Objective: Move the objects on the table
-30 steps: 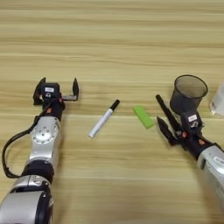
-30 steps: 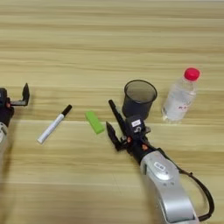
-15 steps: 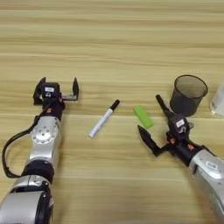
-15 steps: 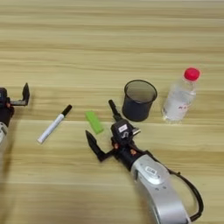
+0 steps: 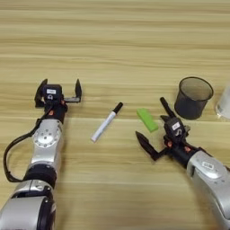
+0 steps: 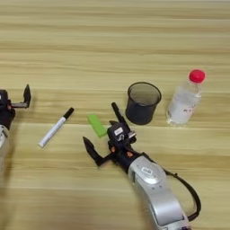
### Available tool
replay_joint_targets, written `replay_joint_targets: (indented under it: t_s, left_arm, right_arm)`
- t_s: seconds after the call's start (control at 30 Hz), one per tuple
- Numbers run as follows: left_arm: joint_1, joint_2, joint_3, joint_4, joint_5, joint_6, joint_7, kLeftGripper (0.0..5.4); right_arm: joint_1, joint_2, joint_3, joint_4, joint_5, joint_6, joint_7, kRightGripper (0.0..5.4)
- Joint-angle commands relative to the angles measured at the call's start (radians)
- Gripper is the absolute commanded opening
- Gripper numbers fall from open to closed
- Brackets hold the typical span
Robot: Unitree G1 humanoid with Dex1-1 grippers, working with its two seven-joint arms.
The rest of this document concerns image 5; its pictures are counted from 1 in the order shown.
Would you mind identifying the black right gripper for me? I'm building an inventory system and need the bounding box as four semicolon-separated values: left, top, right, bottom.
135;96;201;169

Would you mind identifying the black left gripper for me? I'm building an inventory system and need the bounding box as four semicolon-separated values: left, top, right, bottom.
33;78;83;124

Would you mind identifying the clear bottle with red cap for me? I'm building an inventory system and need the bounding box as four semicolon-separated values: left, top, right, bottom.
214;84;230;120

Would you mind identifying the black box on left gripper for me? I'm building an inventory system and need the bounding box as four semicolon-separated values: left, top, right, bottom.
41;84;64;103

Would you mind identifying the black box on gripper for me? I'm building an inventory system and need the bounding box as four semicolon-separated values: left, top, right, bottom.
41;84;64;103
164;117;185;142

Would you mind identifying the green rectangular block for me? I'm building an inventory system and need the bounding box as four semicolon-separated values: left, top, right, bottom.
136;108;159;133

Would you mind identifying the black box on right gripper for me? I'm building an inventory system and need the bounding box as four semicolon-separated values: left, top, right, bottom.
164;117;185;142

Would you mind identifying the black mesh cup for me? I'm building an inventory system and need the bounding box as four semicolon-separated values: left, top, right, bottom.
173;76;215;120

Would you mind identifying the white marker with black cap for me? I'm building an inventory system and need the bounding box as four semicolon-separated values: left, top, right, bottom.
90;102;124;143

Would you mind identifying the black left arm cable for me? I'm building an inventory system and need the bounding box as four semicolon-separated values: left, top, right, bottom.
3;106;53;183

